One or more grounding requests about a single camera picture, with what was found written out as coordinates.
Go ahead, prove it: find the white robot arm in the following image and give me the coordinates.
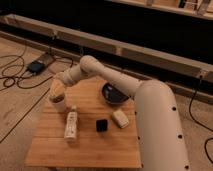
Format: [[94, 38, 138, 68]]
[[51, 55, 191, 171]]

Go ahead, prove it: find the black cube eraser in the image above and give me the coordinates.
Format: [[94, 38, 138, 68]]
[[96, 119, 108, 132]]

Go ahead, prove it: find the dark round bowl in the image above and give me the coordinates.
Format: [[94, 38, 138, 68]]
[[101, 83, 129, 105]]

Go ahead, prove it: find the white rectangular box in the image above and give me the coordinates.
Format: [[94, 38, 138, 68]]
[[112, 110, 129, 128]]

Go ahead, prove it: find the wooden table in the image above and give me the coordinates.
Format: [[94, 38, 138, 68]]
[[25, 77, 142, 168]]

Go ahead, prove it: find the white paper cup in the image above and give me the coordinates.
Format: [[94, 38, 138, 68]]
[[49, 94, 67, 113]]

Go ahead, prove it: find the white lying bottle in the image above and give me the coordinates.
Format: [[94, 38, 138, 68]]
[[64, 106, 78, 140]]

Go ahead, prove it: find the blue power adapter box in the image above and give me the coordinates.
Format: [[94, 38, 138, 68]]
[[27, 61, 45, 74]]

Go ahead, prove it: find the black cable right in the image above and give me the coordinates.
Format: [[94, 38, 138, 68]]
[[188, 75, 213, 165]]

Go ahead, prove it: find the black floor cable left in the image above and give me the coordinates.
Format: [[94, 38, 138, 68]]
[[0, 43, 75, 144]]

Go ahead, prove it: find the wooden shelf frame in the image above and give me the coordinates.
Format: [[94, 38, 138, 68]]
[[0, 0, 213, 104]]

